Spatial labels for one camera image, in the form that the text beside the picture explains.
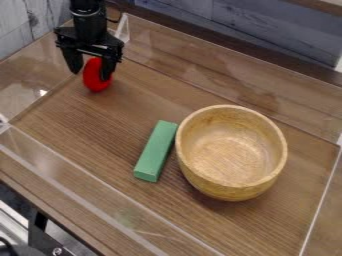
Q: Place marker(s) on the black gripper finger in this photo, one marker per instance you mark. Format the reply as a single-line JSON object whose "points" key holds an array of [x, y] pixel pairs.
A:
{"points": [[74, 59], [107, 68]]}

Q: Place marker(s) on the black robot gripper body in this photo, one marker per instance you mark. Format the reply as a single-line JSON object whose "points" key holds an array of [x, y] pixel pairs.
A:
{"points": [[89, 35]]}

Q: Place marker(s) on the red plush strawberry toy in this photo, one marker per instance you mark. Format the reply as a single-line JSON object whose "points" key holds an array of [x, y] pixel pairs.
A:
{"points": [[93, 80]]}

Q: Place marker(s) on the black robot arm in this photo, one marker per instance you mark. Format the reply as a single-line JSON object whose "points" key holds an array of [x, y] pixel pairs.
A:
{"points": [[87, 3]]}

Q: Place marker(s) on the green rectangular block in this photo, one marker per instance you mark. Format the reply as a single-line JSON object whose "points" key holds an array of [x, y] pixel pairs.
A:
{"points": [[156, 152]]}

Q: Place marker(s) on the light wooden bowl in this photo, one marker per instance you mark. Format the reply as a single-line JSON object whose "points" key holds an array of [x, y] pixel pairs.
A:
{"points": [[232, 152]]}

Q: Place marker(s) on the black table leg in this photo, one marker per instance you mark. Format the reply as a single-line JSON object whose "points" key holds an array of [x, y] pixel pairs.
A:
{"points": [[37, 232]]}

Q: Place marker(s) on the clear acrylic corner bracket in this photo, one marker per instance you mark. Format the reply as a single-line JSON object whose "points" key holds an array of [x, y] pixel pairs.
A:
{"points": [[121, 31]]}

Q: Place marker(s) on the clear acrylic barrier wall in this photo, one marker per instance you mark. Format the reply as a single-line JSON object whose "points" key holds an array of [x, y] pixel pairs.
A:
{"points": [[70, 144]]}

